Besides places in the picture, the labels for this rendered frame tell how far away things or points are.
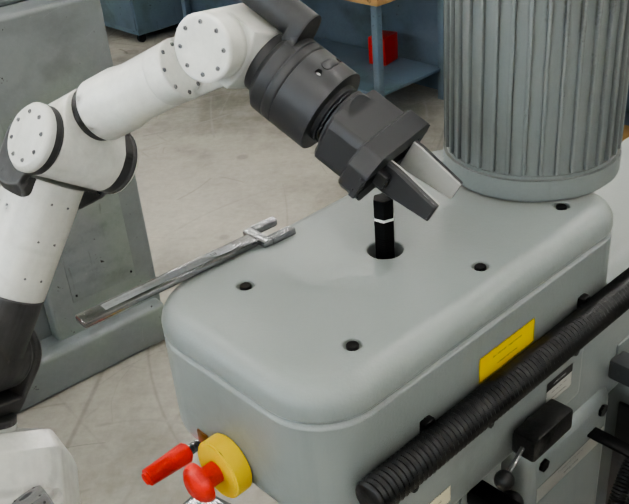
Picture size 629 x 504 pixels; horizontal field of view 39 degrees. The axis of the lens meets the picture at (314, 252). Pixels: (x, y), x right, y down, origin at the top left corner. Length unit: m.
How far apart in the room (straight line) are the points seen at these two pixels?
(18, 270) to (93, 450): 2.59
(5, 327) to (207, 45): 0.42
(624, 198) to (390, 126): 0.53
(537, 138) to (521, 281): 0.16
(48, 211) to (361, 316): 0.41
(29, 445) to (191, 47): 0.51
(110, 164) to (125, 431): 2.68
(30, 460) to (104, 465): 2.44
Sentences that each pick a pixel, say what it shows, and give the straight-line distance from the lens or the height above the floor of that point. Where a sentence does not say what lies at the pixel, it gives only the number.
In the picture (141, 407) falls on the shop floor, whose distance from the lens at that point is 3.74.
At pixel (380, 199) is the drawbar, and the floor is 1.95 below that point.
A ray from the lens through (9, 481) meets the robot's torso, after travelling 1.08.
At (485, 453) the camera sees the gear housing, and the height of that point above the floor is 1.68.
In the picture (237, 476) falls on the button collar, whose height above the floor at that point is 1.77.
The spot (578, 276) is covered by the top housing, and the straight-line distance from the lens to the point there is 0.96.
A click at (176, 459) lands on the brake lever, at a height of 1.71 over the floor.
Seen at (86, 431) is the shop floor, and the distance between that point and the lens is 3.70.
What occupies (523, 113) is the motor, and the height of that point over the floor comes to 1.99.
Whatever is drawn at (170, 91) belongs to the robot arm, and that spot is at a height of 2.04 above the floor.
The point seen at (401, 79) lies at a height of 0.23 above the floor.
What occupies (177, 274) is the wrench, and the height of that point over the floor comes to 1.90.
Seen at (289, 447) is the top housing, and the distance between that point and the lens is 0.76.
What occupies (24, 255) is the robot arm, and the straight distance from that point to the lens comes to 1.04.
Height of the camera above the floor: 2.35
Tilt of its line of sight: 31 degrees down
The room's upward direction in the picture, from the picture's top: 5 degrees counter-clockwise
